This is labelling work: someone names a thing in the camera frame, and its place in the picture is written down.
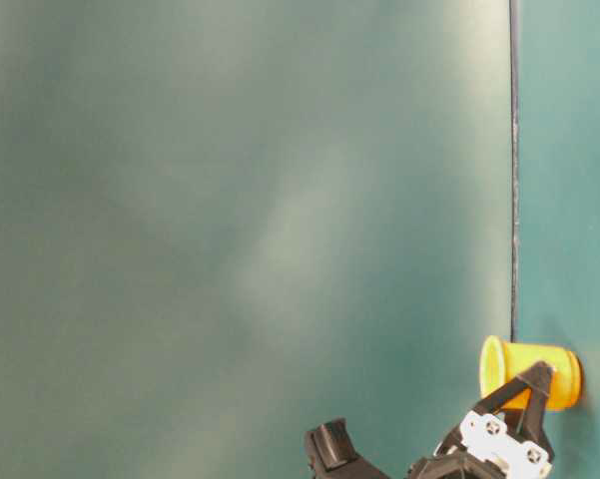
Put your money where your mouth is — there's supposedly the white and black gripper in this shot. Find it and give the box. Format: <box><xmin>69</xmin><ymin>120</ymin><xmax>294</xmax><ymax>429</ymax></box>
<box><xmin>407</xmin><ymin>362</ymin><xmax>554</xmax><ymax>478</ymax></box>

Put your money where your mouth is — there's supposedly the yellow plastic cup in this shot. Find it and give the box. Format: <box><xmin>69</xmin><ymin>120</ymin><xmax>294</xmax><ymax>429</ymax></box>
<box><xmin>479</xmin><ymin>334</ymin><xmax>585</xmax><ymax>412</ymax></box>

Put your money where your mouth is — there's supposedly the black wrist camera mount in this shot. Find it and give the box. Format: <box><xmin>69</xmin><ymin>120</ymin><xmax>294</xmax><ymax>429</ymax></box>
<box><xmin>303</xmin><ymin>417</ymin><xmax>388</xmax><ymax>479</ymax></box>

